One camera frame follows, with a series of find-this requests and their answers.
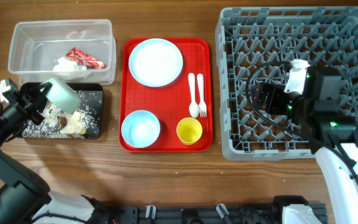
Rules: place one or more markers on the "brown food piece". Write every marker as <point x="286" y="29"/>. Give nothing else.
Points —
<point x="62" y="122"/>

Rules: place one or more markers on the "black food waste tray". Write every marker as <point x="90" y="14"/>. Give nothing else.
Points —
<point x="85" y="123"/>

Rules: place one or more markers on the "white napkin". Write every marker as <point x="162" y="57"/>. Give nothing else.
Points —
<point x="69" y="70"/>

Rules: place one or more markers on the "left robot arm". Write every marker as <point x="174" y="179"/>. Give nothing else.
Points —
<point x="24" y="196"/>

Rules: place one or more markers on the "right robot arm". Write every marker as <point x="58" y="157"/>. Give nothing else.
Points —
<point x="332" y="137"/>

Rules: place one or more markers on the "red plastic tray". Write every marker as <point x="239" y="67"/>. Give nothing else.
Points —
<point x="169" y="103"/>

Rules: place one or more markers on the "grey dishwasher rack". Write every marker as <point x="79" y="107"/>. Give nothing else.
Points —
<point x="249" y="39"/>

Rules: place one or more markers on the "white plastic spoon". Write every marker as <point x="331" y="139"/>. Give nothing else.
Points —
<point x="193" y="107"/>

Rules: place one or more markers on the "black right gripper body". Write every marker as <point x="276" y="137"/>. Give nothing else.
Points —
<point x="280" y="102"/>

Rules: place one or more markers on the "small light blue bowl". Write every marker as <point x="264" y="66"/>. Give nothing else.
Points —
<point x="140" y="129"/>

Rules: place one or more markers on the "red snack wrapper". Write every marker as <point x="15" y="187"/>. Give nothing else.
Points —
<point x="79" y="56"/>

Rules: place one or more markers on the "large light blue plate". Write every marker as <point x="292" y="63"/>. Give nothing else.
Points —
<point x="155" y="62"/>

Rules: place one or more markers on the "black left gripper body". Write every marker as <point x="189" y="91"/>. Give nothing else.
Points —
<point x="16" y="115"/>

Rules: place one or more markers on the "yellow plastic cup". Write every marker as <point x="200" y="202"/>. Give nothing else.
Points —
<point x="189" y="130"/>

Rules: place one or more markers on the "clear plastic bin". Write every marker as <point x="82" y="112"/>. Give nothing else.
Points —
<point x="36" y="46"/>

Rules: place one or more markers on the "white plastic fork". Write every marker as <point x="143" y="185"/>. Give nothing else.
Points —
<point x="202" y="104"/>

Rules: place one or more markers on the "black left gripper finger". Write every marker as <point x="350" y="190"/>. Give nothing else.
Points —
<point x="35" y="114"/>
<point x="34" y="91"/>

